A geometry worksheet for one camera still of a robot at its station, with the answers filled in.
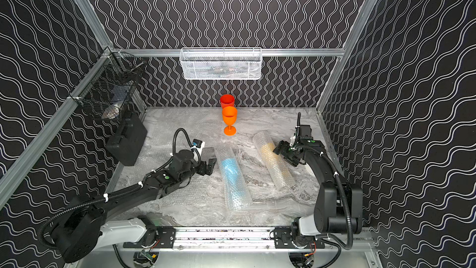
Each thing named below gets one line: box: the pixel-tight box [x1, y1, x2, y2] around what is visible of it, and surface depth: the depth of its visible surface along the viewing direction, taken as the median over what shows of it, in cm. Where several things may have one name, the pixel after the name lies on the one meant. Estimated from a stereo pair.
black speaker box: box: [105, 111, 149, 167], surface depth 92 cm
